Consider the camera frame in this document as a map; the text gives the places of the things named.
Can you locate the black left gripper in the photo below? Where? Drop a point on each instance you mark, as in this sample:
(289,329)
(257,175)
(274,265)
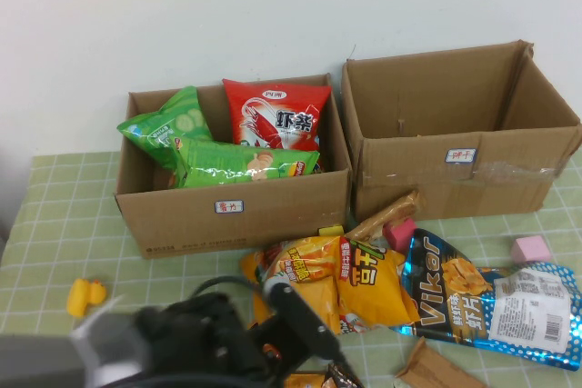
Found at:
(286,356)

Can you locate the green Lay's potato chips bag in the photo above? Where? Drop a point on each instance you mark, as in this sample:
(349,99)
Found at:
(227,163)

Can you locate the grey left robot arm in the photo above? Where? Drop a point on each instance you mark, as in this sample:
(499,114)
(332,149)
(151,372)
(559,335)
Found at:
(36,361)

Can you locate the large yellow fries snack bag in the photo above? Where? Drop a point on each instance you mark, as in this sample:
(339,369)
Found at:
(364,288)

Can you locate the brown paper snack packet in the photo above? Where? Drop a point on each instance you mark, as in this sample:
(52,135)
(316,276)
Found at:
(432,372)

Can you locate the red shrimp stick snack bag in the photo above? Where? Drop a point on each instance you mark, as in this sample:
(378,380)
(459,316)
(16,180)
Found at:
(273,124)

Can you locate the yellow foam cube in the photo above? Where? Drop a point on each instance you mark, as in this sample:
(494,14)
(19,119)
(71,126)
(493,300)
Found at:
(331,229)

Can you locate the white handwritten label sticker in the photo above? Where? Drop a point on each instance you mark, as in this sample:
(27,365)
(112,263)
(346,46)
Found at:
(460,156)
(228,205)

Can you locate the magenta foam cube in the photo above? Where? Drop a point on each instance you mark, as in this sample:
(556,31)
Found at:
(400,233)

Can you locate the small labelled cardboard box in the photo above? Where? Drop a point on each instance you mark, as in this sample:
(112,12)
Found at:
(182,224)

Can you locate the brown wrapped biscuit bar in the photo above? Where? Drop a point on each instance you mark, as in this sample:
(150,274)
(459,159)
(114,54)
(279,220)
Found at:
(386,215)

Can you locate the green checked tablecloth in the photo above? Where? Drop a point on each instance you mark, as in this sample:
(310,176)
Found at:
(136,270)

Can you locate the blue Vikar shrimp chips bag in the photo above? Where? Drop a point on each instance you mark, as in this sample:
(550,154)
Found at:
(454,297)

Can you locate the yellow rubber duck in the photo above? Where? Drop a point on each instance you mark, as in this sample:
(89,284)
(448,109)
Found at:
(84,299)

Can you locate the large taped cardboard box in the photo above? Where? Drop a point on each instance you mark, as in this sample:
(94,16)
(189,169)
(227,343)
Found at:
(454,197)

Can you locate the green cucumber Lay's chips bag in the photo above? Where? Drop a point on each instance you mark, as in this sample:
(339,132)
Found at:
(163,124)

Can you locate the light pink foam cube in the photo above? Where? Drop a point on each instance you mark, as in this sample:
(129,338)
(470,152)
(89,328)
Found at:
(529,249)

